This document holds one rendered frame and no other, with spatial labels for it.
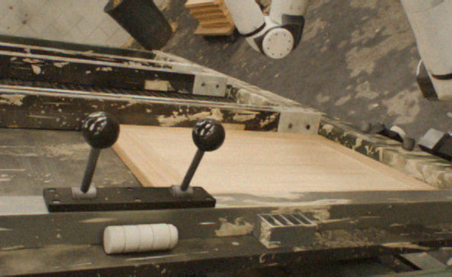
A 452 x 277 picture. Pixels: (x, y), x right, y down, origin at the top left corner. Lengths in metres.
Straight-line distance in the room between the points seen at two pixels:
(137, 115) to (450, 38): 0.63
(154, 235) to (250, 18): 0.77
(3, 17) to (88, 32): 0.96
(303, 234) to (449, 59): 0.32
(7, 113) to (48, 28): 5.24
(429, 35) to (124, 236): 0.48
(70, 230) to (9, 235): 0.06
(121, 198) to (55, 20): 5.72
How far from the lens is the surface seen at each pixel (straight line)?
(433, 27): 0.74
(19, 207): 0.57
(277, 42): 1.23
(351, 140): 1.21
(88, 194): 0.58
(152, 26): 5.45
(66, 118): 1.04
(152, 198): 0.59
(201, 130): 0.54
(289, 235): 0.65
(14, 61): 1.56
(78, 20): 6.34
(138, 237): 0.56
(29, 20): 6.20
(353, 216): 0.76
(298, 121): 1.26
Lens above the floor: 1.67
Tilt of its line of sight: 30 degrees down
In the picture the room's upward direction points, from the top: 42 degrees counter-clockwise
